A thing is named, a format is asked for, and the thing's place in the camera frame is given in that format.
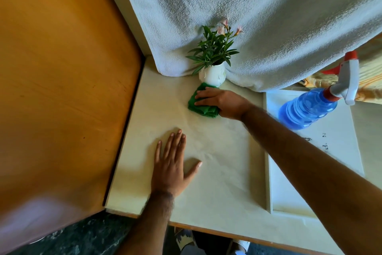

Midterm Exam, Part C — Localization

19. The person's right hand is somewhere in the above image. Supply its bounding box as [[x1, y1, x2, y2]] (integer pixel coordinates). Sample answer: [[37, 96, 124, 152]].
[[194, 87, 254, 121]]

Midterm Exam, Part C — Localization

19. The person's left hand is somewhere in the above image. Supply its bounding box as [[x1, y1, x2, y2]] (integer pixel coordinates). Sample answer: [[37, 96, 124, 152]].
[[151, 129, 203, 198]]

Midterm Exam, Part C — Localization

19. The green cleaning cloth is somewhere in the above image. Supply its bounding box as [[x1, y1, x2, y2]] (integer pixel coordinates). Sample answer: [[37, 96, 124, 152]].
[[187, 82, 221, 118]]

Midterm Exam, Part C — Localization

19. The person's right forearm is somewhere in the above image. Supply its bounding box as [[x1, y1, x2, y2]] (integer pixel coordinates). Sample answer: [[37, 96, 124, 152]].
[[240, 105, 382, 255]]

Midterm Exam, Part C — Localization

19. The person's left forearm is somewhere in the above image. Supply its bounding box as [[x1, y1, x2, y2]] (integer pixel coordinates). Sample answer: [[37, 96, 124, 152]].
[[115, 191, 175, 255]]

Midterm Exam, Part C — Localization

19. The white ceramic vase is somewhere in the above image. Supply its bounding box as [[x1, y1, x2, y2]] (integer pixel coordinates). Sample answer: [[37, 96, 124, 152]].
[[198, 62, 227, 88]]

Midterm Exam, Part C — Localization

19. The green plant with pink flowers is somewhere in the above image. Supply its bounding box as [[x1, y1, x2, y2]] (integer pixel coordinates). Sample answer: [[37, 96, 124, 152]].
[[186, 19, 245, 75]]

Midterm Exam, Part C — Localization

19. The black white patterned shoe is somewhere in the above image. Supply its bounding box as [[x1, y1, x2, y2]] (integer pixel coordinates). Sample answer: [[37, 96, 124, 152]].
[[174, 227, 195, 251]]

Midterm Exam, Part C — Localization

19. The blue spray bottle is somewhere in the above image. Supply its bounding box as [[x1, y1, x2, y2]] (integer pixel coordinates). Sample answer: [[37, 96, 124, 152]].
[[278, 51, 360, 130]]

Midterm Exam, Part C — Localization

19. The white terry towel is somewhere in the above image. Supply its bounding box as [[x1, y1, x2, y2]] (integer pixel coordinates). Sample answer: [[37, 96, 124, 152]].
[[115, 0, 382, 93]]

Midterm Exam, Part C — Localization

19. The orange wooden cabinet panel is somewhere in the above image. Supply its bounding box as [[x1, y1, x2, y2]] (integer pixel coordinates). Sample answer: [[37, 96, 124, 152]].
[[0, 0, 143, 255]]

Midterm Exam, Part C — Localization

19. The white flat tray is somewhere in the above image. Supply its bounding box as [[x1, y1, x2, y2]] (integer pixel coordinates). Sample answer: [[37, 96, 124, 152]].
[[265, 90, 365, 219]]

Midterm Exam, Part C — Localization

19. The yellow patterned fabric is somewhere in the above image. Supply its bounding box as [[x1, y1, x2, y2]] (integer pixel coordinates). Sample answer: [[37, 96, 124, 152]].
[[298, 33, 382, 105]]

